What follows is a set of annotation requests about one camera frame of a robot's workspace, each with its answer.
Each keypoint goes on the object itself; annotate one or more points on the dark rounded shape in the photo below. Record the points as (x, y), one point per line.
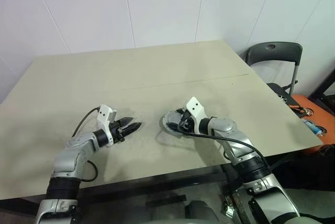
(200, 212)

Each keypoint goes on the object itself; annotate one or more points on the dark grey folding chair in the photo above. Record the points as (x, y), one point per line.
(274, 51)

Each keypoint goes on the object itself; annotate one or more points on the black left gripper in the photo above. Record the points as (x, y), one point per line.
(116, 129)

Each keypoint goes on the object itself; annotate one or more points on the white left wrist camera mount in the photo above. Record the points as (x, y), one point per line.
(103, 111)

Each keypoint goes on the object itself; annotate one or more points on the grey round motor cover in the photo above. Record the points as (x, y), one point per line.
(170, 116)

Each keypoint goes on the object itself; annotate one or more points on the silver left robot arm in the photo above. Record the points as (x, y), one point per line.
(68, 156)

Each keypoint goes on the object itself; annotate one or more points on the blue cylindrical tool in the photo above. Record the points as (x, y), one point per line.
(312, 125)

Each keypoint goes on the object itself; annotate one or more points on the dark wooden furniture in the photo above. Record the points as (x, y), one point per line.
(324, 88)

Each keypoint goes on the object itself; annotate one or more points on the silver metal latch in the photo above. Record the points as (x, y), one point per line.
(229, 209)

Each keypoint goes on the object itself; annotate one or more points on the black metal table frame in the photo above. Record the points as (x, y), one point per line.
(146, 182)

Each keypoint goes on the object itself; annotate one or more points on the white spoked metal part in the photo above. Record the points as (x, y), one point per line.
(282, 98)

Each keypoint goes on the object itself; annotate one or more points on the orange box with tools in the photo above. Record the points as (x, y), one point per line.
(324, 114)

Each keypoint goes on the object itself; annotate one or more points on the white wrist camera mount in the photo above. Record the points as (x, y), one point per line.
(195, 106)
(103, 111)

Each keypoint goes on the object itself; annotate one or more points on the black flat bar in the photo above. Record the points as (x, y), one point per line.
(166, 200)

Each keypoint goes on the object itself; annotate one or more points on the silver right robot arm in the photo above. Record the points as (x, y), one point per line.
(225, 125)

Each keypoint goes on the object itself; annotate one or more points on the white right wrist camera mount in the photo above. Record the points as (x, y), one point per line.
(195, 106)

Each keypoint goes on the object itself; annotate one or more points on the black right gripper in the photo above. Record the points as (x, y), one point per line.
(187, 124)

